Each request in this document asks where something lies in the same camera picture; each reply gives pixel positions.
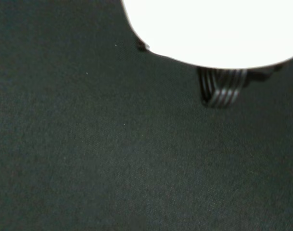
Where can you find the black cloth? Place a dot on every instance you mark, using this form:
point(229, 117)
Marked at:
point(112, 144)

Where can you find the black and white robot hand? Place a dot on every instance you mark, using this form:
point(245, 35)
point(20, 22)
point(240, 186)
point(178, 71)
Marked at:
point(216, 29)

